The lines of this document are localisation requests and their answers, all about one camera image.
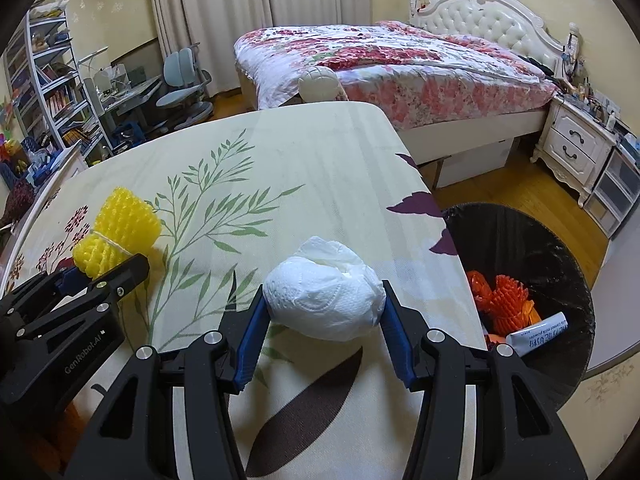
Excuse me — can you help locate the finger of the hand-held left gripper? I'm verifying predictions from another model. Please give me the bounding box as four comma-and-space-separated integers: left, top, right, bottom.
0, 266, 86, 316
15, 255, 151, 333

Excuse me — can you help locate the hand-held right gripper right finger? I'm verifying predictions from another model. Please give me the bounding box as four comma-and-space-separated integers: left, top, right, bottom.
381, 281, 589, 480

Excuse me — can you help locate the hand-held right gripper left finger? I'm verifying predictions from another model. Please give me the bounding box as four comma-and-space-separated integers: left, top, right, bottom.
64, 284, 272, 480

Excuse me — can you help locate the yellow foam fruit net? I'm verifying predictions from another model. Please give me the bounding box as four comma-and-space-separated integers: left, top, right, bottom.
72, 187, 162, 279

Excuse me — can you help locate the white paper ball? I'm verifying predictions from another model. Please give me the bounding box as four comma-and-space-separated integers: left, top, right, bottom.
263, 235, 387, 342

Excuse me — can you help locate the orange foam fruit net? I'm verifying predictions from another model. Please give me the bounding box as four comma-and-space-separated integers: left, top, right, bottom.
467, 269, 537, 334

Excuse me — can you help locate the white tube packet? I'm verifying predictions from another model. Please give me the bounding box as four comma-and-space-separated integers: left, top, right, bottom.
505, 312, 571, 359

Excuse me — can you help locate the bin with black bag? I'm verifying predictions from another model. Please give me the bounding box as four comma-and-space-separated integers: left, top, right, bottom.
440, 202, 597, 412

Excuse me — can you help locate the blue plastic basket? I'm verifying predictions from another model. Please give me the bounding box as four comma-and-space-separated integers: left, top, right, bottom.
22, 137, 72, 182

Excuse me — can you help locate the blue plastic stool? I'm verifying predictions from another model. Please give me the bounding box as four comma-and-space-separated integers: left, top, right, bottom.
112, 122, 147, 154

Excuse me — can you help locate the grey study desk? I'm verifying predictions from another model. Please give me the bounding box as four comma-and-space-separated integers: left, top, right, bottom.
82, 67, 167, 127

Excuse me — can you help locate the floral tablecloth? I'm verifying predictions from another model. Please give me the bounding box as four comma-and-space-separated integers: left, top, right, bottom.
0, 101, 489, 480

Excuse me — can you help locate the white bookshelf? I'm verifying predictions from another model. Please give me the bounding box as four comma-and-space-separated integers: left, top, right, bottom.
4, 2, 114, 162

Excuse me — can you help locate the white storage box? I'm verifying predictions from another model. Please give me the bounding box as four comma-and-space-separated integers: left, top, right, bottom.
440, 137, 521, 189

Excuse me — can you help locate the grey blue office chair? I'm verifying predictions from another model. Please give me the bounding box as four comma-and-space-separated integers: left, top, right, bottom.
157, 47, 214, 127

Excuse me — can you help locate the white desk lamp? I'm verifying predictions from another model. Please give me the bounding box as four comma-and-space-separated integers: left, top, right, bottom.
79, 47, 109, 77

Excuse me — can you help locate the pink floral bed sheet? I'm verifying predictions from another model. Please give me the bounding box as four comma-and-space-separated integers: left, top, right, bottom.
340, 20, 562, 129

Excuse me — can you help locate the white nightstand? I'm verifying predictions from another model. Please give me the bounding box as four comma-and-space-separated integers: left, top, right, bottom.
530, 95, 619, 207

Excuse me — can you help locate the clear plastic drawer unit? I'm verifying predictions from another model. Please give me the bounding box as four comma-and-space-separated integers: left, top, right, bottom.
582, 145, 640, 239

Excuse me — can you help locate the beige curtain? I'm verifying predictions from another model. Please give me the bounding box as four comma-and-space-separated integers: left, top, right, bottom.
147, 0, 374, 112

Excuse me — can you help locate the white red floral quilt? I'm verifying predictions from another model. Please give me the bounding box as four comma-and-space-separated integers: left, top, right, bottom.
235, 22, 543, 111

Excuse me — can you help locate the dark clothing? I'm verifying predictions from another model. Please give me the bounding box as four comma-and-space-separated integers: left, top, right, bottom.
520, 55, 557, 79

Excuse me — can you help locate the group of small bottles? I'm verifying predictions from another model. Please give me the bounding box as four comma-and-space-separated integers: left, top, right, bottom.
562, 42, 632, 128

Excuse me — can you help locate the white tufted bed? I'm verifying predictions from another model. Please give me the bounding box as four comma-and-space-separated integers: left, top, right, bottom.
235, 0, 586, 171

